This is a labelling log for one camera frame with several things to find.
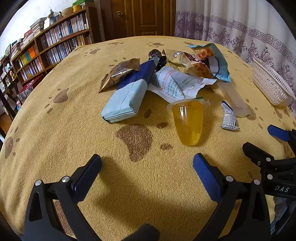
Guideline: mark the white plastic basket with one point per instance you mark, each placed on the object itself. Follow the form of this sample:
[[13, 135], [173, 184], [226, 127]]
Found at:
[[268, 81]]

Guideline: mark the small picture frame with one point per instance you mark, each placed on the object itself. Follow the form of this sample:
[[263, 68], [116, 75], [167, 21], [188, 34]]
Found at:
[[47, 23]]

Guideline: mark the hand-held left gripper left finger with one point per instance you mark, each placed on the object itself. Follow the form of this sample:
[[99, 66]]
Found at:
[[85, 176]]

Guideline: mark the purple foil-wrapped candy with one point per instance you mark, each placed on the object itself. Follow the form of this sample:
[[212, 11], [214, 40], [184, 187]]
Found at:
[[154, 53]]

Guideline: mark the teal bag of orange snacks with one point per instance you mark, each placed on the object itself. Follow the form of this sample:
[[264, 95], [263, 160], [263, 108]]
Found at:
[[219, 62]]

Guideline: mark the stack of books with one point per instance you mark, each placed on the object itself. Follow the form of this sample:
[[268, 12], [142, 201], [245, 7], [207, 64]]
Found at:
[[38, 24]]

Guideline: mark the clear plastic stick packet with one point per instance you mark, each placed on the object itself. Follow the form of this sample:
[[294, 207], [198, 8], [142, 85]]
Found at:
[[235, 102]]

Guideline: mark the brown wooden door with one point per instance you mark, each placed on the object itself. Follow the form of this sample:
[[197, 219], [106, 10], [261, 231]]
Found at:
[[143, 16]]

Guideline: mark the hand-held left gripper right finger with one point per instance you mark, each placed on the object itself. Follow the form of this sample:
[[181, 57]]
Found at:
[[205, 173]]

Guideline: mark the brown snack packet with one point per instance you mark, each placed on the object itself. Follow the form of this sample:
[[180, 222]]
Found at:
[[118, 74]]

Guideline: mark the white and purple patterned curtain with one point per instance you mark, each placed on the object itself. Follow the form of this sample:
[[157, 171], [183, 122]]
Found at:
[[231, 18]]

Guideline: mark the navy and light blue packet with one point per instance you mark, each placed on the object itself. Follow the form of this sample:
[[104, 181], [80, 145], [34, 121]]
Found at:
[[124, 102]]

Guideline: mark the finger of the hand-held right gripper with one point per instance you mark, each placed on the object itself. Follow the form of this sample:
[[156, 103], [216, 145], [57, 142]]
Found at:
[[256, 154], [278, 134]]

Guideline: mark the orange jelly cup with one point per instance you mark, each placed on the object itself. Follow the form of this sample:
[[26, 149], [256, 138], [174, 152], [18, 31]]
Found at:
[[188, 122]]

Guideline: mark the small white patterned candy packet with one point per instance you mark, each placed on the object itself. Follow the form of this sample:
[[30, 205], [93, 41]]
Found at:
[[229, 118]]

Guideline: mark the beige snack packet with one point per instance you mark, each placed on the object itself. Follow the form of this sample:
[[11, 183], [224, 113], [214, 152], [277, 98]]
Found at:
[[173, 58]]

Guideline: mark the yellow paw-print blanket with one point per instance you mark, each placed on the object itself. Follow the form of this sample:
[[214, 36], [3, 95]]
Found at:
[[69, 129]]

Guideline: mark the grey cloth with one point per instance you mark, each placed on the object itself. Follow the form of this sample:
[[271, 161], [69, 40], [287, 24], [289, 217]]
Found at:
[[281, 210]]

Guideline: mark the woven bowl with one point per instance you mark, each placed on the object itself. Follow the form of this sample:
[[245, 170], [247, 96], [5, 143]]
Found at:
[[68, 11]]

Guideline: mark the wooden bookshelf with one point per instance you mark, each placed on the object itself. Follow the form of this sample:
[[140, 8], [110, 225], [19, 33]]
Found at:
[[91, 25]]

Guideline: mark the yellow cup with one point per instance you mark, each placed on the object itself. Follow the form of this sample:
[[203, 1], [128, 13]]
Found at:
[[76, 8]]

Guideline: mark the rows of shelved books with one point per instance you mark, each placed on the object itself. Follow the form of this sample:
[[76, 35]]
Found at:
[[64, 29]]

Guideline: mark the dark red box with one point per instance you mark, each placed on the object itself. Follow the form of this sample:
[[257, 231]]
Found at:
[[30, 84]]

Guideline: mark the white printed packet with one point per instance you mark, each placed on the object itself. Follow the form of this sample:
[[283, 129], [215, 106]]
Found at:
[[175, 85]]

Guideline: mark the green box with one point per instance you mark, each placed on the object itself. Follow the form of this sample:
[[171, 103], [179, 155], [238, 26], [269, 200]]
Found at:
[[79, 2]]

